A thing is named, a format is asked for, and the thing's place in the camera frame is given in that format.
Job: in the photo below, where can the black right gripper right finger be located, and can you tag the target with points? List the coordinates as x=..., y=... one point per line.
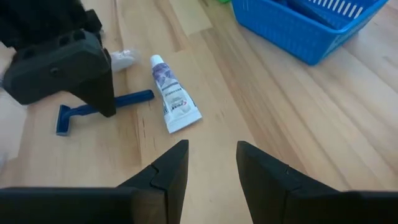
x=264, y=186

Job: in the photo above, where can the small white toothpaste tube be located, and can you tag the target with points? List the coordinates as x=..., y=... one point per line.
x=174, y=96

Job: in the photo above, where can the small bluish wrapped toiletry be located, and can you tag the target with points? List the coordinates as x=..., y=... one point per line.
x=11, y=124

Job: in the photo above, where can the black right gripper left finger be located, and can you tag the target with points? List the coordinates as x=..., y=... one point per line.
x=168, y=186

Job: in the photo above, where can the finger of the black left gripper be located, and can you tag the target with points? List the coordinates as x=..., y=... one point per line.
x=56, y=71

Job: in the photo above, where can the small white object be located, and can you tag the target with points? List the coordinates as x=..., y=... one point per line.
x=124, y=59

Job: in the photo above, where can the blue plastic basket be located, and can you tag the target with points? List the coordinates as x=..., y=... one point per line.
x=295, y=37

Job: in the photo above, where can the green plastic basket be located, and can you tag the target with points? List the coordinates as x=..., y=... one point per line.
x=224, y=1

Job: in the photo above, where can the dark blue disposable razor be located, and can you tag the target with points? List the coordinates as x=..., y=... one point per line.
x=130, y=98

